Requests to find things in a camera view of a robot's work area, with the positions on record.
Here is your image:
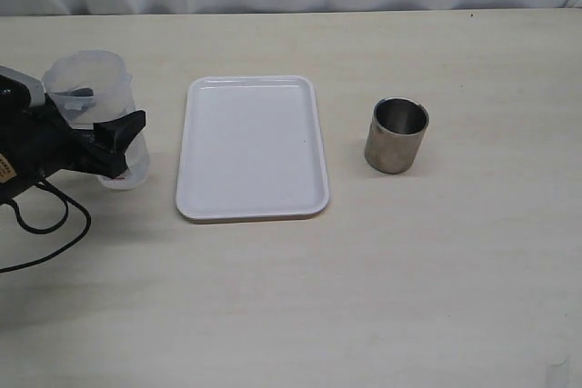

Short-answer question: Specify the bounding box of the clear plastic pitcher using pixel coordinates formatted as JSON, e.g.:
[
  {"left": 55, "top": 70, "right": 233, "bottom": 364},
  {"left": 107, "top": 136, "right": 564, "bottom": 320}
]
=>
[{"left": 42, "top": 49, "right": 151, "bottom": 191}]

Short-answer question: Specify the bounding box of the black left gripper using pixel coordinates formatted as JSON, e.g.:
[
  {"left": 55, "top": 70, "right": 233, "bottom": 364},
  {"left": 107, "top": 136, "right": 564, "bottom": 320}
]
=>
[{"left": 1, "top": 87, "right": 146, "bottom": 193}]

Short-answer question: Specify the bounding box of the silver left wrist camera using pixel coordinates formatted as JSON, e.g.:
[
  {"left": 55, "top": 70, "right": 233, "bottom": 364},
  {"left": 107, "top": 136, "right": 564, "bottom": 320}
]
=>
[{"left": 1, "top": 66, "right": 45, "bottom": 113}]

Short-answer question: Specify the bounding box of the stainless steel cup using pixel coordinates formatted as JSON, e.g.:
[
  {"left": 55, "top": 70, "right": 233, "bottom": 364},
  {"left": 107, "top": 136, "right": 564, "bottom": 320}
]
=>
[{"left": 364, "top": 96, "right": 429, "bottom": 174}]

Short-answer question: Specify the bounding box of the white rectangular plastic tray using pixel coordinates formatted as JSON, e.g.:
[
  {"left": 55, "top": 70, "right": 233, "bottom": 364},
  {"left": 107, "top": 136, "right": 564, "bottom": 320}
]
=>
[{"left": 176, "top": 75, "right": 330, "bottom": 223}]

